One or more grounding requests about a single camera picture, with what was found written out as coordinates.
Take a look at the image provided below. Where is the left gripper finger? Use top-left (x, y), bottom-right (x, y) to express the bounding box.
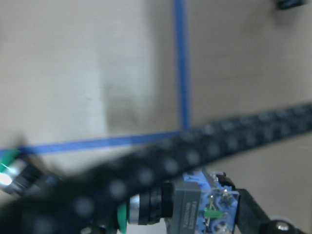
top-left (237, 189), bottom-right (303, 234)

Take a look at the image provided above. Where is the green push button switch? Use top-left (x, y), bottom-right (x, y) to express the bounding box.
top-left (117, 169), bottom-right (239, 234)

